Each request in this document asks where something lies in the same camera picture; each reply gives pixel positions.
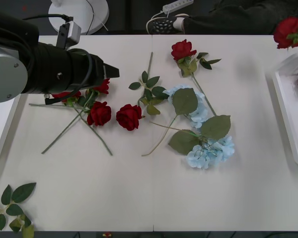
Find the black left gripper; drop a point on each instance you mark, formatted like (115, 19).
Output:
(96, 69)

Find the pale blue flower with stem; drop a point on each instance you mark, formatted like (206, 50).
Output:
(201, 116)
(198, 158)

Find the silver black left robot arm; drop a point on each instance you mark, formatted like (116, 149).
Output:
(5, 67)

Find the white round stand base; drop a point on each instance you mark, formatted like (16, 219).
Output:
(72, 17)

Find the person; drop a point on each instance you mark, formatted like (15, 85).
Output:
(226, 19)

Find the shallow white box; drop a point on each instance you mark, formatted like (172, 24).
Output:
(288, 119)
(0, 134)

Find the red yellow button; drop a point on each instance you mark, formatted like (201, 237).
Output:
(106, 234)

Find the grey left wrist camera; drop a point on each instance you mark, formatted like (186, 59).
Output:
(73, 32)

